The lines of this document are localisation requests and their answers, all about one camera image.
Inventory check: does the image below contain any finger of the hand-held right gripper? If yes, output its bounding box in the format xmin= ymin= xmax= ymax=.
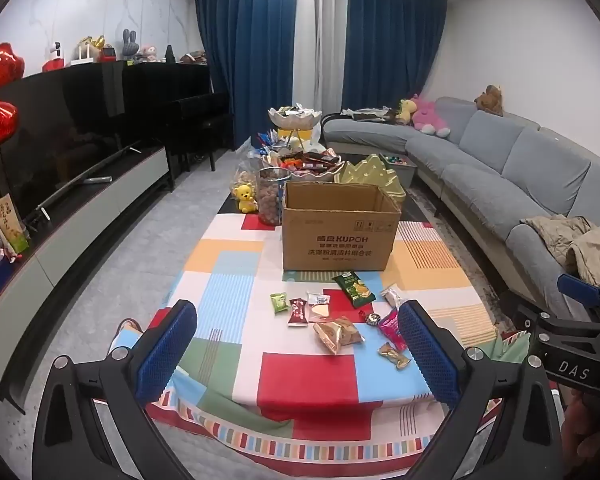
xmin=556 ymin=274 xmax=600 ymax=323
xmin=512 ymin=305 xmax=600 ymax=343

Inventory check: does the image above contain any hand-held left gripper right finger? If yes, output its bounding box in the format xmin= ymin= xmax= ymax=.
xmin=397 ymin=300 xmax=563 ymax=480

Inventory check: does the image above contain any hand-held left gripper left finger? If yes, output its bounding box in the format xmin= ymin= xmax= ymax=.
xmin=32 ymin=299 xmax=199 ymax=480

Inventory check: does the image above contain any small gold snack packet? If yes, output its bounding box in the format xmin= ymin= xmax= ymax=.
xmin=377 ymin=342 xmax=412 ymax=370

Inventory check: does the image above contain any pink snack packet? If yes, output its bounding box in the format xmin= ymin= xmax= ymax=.
xmin=377 ymin=309 xmax=408 ymax=352

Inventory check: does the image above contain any large gold snack packet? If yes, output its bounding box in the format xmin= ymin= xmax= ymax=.
xmin=313 ymin=316 xmax=366 ymax=356

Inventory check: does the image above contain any dark green cracker packet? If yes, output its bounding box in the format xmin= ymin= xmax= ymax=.
xmin=331 ymin=271 xmax=377 ymax=308

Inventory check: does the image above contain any clear white snack packet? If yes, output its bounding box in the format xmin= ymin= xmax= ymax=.
xmin=307 ymin=291 xmax=332 ymax=323

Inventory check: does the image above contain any red snack packet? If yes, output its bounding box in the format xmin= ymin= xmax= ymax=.
xmin=287 ymin=298 xmax=308 ymax=328

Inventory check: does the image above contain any brown cardboard box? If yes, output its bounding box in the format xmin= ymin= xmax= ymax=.
xmin=281 ymin=181 xmax=402 ymax=272

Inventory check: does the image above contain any clear jar of brown snacks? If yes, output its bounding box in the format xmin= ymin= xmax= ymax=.
xmin=256 ymin=167 xmax=291 ymax=227

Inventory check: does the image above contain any beige jacket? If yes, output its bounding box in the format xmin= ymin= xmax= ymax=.
xmin=521 ymin=215 xmax=600 ymax=291

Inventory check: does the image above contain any clear brown cake packet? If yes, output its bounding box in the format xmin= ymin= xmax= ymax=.
xmin=380 ymin=284 xmax=405 ymax=308

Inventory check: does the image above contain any colourful patchwork tablecloth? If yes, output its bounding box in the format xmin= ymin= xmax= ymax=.
xmin=107 ymin=212 xmax=501 ymax=461

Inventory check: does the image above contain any grey television cabinet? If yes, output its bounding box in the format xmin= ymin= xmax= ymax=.
xmin=0 ymin=145 xmax=173 ymax=411

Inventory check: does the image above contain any grey corner sofa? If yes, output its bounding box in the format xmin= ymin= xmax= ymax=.
xmin=322 ymin=96 xmax=600 ymax=321

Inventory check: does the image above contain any yellow bear toy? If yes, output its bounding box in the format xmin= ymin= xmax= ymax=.
xmin=231 ymin=183 xmax=259 ymax=215

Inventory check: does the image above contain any clear bag of nuts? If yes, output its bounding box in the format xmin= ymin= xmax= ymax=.
xmin=230 ymin=150 xmax=266 ymax=196

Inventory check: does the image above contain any grey storage bin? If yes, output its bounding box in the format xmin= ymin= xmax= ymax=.
xmin=380 ymin=154 xmax=418 ymax=186

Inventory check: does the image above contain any gold mountain-shaped box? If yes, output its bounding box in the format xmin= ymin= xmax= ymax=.
xmin=334 ymin=153 xmax=407 ymax=206

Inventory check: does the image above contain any brown plush bear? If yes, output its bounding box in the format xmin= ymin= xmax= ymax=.
xmin=475 ymin=85 xmax=504 ymax=117

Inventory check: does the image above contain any pink plush toy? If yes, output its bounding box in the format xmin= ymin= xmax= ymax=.
xmin=411 ymin=94 xmax=452 ymax=138

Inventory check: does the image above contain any black television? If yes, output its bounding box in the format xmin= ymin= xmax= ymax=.
xmin=0 ymin=62 xmax=146 ymax=226

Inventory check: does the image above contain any yellow box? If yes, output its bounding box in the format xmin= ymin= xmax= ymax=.
xmin=277 ymin=127 xmax=316 ymax=145

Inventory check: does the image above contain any black piano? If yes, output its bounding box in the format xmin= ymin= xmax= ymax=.
xmin=97 ymin=62 xmax=233 ymax=173

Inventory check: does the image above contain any tiered white snack bowl stand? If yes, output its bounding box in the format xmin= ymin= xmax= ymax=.
xmin=262 ymin=105 xmax=346 ymax=183

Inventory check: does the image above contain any blue curtain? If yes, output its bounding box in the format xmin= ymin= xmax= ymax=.
xmin=195 ymin=0 xmax=300 ymax=151
xmin=341 ymin=0 xmax=448 ymax=113

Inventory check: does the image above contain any white and red figurine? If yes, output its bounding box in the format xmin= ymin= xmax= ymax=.
xmin=42 ymin=41 xmax=68 ymax=73

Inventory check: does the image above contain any white sheer curtain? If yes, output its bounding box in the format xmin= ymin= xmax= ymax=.
xmin=292 ymin=0 xmax=351 ymax=116

